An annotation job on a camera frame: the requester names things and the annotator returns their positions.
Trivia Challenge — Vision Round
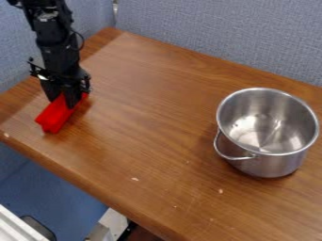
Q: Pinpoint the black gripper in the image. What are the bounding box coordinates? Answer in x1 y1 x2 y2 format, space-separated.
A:
28 45 90 109

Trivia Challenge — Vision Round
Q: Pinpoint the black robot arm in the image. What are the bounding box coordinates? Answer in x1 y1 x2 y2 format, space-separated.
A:
6 0 90 109

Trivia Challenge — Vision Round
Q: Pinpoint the white ridged object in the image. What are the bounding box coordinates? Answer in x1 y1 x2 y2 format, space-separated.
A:
0 204 49 241

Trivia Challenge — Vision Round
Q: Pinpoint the stainless steel pot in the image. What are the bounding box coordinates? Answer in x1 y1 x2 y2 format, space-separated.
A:
213 88 319 178

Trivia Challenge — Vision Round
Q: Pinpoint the white table bracket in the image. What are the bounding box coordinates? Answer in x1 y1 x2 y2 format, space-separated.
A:
84 208 128 241

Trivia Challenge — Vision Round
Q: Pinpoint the red rectangular block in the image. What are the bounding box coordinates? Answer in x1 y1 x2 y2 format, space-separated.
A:
34 93 88 134

